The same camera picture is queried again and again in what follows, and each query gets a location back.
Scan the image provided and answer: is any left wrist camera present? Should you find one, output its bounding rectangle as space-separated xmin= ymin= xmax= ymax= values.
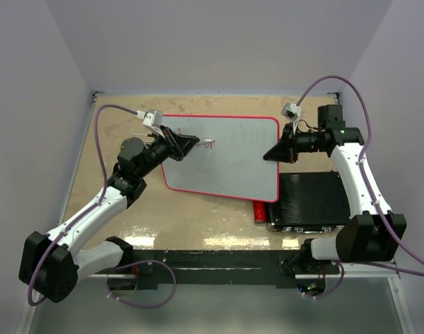
xmin=136 ymin=109 xmax=163 ymax=132

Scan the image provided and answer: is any pink framed whiteboard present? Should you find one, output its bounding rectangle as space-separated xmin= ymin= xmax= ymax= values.
xmin=162 ymin=114 xmax=280 ymax=202

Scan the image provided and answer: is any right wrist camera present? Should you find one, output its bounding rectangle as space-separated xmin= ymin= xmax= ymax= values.
xmin=281 ymin=102 xmax=302 ymax=121

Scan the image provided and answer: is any purple cable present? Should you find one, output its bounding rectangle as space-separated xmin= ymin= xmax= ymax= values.
xmin=295 ymin=74 xmax=424 ymax=278
xmin=26 ymin=105 xmax=143 ymax=307

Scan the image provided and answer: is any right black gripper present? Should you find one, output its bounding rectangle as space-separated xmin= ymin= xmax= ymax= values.
xmin=263 ymin=122 xmax=325 ymax=164

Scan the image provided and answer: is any black ribbed case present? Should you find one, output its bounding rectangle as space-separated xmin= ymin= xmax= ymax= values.
xmin=265 ymin=171 xmax=350 ymax=234

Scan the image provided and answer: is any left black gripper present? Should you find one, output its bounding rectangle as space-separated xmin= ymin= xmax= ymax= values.
xmin=138 ymin=125 xmax=199 ymax=178

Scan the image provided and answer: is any wire whiteboard stand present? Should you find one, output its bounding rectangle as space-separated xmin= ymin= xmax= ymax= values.
xmin=132 ymin=133 xmax=157 ymax=143

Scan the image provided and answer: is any red glitter microphone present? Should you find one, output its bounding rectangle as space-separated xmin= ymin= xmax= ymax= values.
xmin=252 ymin=201 xmax=266 ymax=224

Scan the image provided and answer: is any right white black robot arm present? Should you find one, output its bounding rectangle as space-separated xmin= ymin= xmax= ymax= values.
xmin=263 ymin=103 xmax=407 ymax=273

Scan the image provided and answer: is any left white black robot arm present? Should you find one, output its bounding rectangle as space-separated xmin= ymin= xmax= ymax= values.
xmin=19 ymin=127 xmax=200 ymax=306

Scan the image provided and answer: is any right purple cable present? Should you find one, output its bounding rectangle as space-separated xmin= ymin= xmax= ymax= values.
xmin=295 ymin=74 xmax=424 ymax=278

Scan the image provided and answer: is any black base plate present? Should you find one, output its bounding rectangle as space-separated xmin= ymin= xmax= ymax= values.
xmin=129 ymin=250 xmax=340 ymax=289

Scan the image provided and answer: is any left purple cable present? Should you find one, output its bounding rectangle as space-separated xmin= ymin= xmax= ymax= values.
xmin=26 ymin=105 xmax=143 ymax=307

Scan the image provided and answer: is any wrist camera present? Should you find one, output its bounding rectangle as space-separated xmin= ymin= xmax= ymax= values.
xmin=281 ymin=102 xmax=302 ymax=121
xmin=136 ymin=109 xmax=163 ymax=132

